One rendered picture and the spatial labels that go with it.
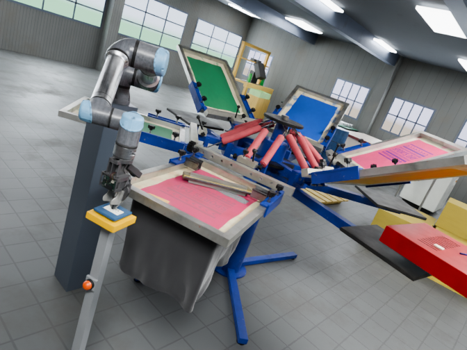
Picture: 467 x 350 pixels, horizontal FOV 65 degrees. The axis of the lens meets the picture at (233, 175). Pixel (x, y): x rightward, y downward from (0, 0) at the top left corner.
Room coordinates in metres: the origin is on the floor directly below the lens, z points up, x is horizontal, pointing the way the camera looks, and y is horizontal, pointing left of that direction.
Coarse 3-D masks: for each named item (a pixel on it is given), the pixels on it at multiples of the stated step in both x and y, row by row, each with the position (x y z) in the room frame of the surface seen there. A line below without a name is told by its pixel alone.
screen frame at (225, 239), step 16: (144, 176) 1.61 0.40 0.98; (224, 176) 2.08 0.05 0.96; (240, 176) 2.08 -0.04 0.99; (144, 192) 1.41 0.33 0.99; (160, 208) 1.35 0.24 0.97; (176, 208) 1.36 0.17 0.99; (256, 208) 1.67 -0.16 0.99; (192, 224) 1.30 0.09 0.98; (240, 224) 1.43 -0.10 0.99; (224, 240) 1.26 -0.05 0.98
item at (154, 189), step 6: (204, 174) 2.00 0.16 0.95; (210, 174) 2.03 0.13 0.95; (168, 180) 1.72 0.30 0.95; (174, 180) 1.75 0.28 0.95; (180, 180) 1.78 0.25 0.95; (186, 180) 1.81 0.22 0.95; (150, 186) 1.57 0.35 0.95; (156, 186) 1.60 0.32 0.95; (162, 186) 1.62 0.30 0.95; (168, 186) 1.65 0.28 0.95; (150, 192) 1.51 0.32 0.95; (156, 192) 1.53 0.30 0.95; (162, 192) 1.55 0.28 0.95; (168, 198) 1.51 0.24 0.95; (174, 204) 1.47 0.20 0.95; (180, 204) 1.49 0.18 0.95
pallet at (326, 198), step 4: (300, 188) 5.36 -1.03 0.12; (308, 188) 5.50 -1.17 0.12; (308, 192) 5.28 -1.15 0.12; (312, 192) 5.36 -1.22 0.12; (316, 192) 5.44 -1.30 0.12; (320, 192) 5.52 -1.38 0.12; (312, 196) 5.18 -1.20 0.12; (316, 196) 5.30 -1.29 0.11; (320, 196) 5.33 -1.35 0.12; (324, 196) 5.42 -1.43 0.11; (328, 196) 5.47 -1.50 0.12; (332, 196) 5.56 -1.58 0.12; (320, 200) 5.12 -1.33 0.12; (324, 200) 5.21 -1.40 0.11; (328, 200) 5.25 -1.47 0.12; (332, 200) 5.33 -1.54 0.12; (336, 200) 5.41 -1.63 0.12; (340, 200) 5.47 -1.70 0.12; (344, 200) 5.58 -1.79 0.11; (348, 200) 5.66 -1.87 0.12
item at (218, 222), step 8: (216, 192) 1.78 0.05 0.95; (232, 200) 1.76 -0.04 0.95; (248, 200) 1.84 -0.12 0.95; (256, 200) 1.88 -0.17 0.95; (184, 208) 1.47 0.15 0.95; (192, 208) 1.50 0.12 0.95; (232, 208) 1.65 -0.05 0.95; (240, 208) 1.69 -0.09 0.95; (192, 216) 1.42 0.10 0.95; (200, 216) 1.45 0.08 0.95; (208, 216) 1.48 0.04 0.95; (224, 216) 1.53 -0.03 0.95; (232, 216) 1.56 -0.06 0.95; (208, 224) 1.40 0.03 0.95; (216, 224) 1.42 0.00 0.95
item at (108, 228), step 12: (96, 216) 1.16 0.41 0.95; (132, 216) 1.25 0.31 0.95; (108, 228) 1.14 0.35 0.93; (120, 228) 1.17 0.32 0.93; (108, 240) 1.20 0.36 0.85; (96, 252) 1.20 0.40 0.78; (108, 252) 1.22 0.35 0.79; (96, 264) 1.20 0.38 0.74; (96, 276) 1.19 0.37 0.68; (96, 288) 1.20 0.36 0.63; (84, 300) 1.20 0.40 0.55; (96, 300) 1.22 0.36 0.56; (84, 312) 1.20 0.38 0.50; (84, 324) 1.19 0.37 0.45; (84, 336) 1.20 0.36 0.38; (72, 348) 1.20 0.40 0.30; (84, 348) 1.22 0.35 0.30
